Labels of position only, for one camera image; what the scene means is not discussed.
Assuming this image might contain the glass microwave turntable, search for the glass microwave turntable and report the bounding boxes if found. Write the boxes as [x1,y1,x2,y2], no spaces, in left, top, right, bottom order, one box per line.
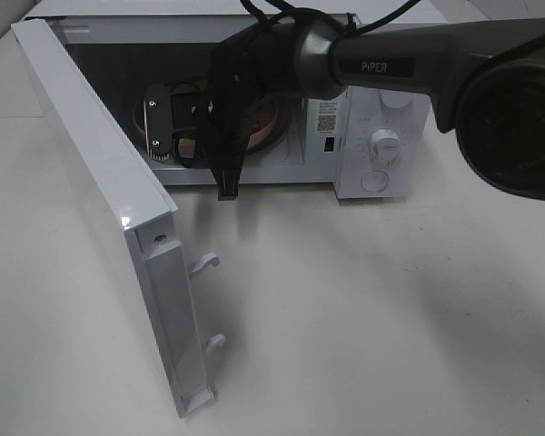
[246,100,292,155]

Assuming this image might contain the pink round plate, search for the pink round plate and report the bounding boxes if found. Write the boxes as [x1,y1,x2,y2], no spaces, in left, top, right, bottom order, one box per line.
[132,100,280,150]

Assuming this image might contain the white warning label sticker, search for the white warning label sticker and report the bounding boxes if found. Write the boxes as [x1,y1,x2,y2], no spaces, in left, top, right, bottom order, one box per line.
[316,101,339,134]

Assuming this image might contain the white microwave door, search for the white microwave door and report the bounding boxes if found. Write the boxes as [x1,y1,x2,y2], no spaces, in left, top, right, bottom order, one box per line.
[12,19,225,417]

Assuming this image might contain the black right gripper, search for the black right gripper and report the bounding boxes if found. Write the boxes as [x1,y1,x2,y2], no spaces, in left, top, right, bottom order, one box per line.
[196,22,300,200]

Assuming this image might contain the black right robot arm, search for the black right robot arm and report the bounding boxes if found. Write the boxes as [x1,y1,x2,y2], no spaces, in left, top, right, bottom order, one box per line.
[194,8,545,201]

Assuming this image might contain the white round door button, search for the white round door button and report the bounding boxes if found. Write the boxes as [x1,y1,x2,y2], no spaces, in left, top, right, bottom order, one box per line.
[361,171,389,193]

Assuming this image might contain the white upper control knob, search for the white upper control knob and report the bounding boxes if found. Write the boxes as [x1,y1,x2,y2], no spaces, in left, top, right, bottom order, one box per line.
[380,91,414,111]

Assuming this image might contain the white timer knob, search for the white timer knob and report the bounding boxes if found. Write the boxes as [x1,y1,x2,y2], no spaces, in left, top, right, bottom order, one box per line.
[369,128,401,163]

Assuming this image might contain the lettuce bread sandwich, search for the lettuce bread sandwich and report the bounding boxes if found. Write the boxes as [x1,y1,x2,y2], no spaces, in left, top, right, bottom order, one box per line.
[170,80,205,167]

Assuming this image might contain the white microwave oven body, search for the white microwave oven body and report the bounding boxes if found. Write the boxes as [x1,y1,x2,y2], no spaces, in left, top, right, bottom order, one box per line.
[13,1,430,199]

